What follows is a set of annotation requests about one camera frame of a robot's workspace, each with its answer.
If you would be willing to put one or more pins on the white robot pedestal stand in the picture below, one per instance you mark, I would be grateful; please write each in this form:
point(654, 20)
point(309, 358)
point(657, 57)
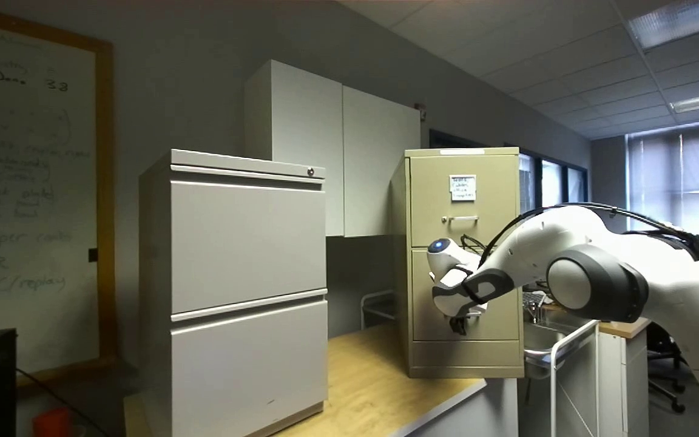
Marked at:
point(583, 377)

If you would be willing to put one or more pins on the grey left filing cabinet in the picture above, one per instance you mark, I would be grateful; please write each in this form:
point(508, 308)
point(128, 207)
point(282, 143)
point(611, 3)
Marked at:
point(231, 294)

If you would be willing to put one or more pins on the beige top cabinet drawer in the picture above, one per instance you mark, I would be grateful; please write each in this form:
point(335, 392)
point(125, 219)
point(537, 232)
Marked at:
point(459, 192)

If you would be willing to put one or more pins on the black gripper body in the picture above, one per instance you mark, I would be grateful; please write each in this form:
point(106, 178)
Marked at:
point(466, 315)

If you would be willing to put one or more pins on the orange object on floor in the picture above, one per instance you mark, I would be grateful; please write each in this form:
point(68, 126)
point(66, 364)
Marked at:
point(55, 423)

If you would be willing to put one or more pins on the beige right filing cabinet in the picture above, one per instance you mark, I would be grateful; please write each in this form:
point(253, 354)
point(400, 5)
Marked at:
point(451, 263)

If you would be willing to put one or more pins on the ceiling fluorescent light panel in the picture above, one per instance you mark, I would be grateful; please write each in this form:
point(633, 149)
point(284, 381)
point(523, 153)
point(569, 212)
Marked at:
point(669, 22)

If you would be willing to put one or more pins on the window with blinds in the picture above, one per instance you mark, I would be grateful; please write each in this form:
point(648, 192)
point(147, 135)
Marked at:
point(664, 176)

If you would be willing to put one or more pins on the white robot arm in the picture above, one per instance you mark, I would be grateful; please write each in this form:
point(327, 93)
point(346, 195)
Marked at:
point(585, 268)

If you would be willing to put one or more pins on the wood-framed whiteboard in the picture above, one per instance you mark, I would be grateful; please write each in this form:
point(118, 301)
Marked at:
point(56, 198)

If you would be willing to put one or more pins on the beige bottom cabinet drawer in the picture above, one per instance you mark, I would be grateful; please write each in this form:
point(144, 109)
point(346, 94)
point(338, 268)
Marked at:
point(502, 321)

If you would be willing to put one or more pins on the white wall-mounted overhead cabinet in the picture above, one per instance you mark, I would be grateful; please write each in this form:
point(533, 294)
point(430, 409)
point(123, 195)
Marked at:
point(356, 136)

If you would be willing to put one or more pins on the beige cabinet drawer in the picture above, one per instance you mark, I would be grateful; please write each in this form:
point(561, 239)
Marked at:
point(459, 192)
point(502, 321)

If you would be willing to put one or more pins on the black office chair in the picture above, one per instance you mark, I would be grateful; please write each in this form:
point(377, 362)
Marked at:
point(664, 368)

